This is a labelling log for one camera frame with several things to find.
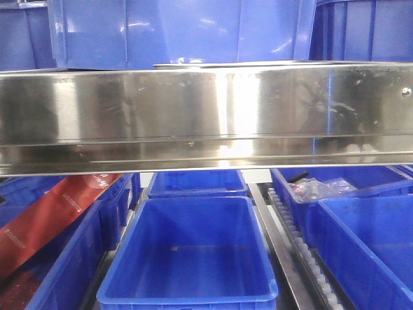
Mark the upper right blue crate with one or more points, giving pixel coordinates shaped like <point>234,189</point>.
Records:
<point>362,31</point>

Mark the stainless steel shelf rail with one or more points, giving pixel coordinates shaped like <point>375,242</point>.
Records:
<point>206,116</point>

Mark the upper middle blue bin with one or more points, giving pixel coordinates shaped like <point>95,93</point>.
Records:
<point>123,35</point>

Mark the upper left blue bin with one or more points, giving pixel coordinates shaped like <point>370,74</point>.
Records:
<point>25,36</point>

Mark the lower left blue bin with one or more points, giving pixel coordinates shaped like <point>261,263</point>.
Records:
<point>58,276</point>

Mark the red cardboard sheet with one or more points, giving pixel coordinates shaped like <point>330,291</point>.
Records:
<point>41,222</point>

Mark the lower back middle blue bin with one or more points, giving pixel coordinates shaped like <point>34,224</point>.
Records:
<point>198,183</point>

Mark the white roller conveyor track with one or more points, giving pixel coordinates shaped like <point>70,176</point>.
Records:
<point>308,266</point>

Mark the lower right front blue bin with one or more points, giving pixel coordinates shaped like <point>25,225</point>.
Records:
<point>366,243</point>

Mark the lower front middle blue bin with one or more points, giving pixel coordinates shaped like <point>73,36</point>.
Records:
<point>191,253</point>

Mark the blue bin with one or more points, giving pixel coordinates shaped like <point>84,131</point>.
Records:
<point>370,181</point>
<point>123,35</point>
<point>25,36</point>
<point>198,183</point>
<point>58,276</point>
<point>191,253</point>
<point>366,243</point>

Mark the clear plastic bag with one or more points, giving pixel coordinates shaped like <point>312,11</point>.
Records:
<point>310,189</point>

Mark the lower right back blue bin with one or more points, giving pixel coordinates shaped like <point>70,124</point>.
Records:
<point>370,181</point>

